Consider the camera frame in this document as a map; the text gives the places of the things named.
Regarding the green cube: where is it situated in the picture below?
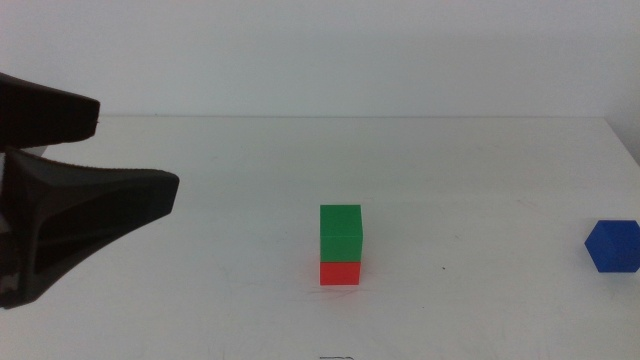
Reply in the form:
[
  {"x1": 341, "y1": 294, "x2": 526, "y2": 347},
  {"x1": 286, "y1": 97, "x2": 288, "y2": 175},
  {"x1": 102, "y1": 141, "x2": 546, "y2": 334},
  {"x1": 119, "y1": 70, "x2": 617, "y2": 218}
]
[{"x1": 319, "y1": 203, "x2": 364, "y2": 264}]

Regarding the red cube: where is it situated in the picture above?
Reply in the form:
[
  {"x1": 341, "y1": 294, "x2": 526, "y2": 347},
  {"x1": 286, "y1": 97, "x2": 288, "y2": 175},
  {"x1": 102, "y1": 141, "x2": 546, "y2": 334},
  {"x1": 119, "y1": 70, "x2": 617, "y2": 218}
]
[{"x1": 319, "y1": 260, "x2": 362, "y2": 287}]

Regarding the blue cube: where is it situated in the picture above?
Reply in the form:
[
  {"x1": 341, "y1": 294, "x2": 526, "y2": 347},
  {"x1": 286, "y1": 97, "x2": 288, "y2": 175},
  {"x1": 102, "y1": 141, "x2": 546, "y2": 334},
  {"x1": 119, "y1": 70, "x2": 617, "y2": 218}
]
[{"x1": 583, "y1": 219, "x2": 640, "y2": 274}]

